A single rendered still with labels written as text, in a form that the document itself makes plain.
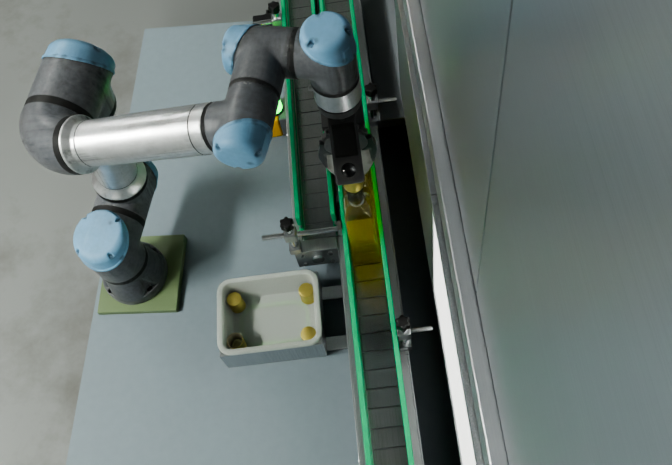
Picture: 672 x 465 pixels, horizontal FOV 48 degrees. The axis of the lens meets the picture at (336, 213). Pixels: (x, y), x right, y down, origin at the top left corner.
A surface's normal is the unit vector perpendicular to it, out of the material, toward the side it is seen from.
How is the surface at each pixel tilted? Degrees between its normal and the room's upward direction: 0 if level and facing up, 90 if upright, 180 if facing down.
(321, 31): 0
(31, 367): 0
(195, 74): 0
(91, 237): 11
